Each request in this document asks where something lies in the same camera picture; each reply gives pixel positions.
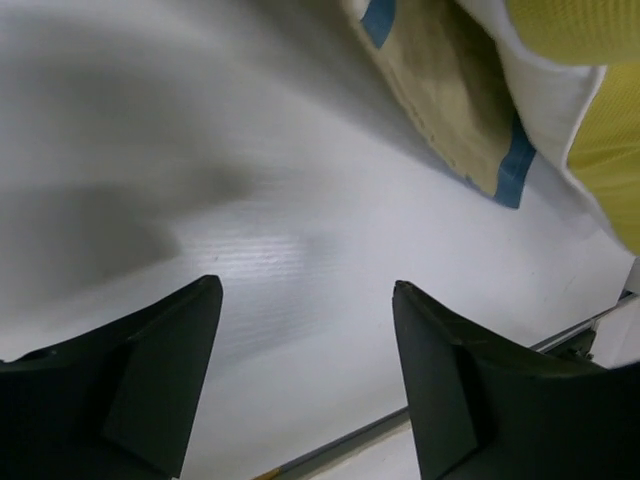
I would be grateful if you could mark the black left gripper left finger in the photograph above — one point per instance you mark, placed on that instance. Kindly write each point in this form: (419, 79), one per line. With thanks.
(118, 402)

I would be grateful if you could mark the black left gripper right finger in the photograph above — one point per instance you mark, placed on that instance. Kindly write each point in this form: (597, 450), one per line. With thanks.
(484, 407)

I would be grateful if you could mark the blue beige patchwork pillowcase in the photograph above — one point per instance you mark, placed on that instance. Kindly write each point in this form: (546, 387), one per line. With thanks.
(444, 71)

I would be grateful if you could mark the cream and yellow pillow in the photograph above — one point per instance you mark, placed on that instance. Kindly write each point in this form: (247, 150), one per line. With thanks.
(572, 69)

